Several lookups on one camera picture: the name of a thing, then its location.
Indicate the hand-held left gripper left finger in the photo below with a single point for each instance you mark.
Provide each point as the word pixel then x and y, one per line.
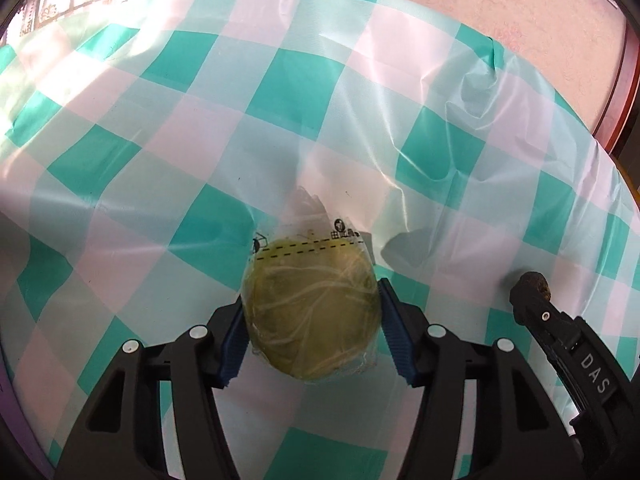
pixel 232 355

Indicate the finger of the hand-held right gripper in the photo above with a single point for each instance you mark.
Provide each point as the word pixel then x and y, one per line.
pixel 530 305

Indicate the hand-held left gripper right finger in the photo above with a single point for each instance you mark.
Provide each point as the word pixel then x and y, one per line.
pixel 400 345

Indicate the dark brown wrinkled fruit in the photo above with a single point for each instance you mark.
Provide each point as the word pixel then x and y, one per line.
pixel 539 282

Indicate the round pale fruit half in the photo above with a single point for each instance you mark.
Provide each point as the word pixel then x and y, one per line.
pixel 310 310

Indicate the teal white checkered tablecloth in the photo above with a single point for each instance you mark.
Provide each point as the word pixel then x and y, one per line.
pixel 200 160

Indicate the brown wooden door frame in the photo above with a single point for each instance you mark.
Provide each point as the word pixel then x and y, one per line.
pixel 622 85

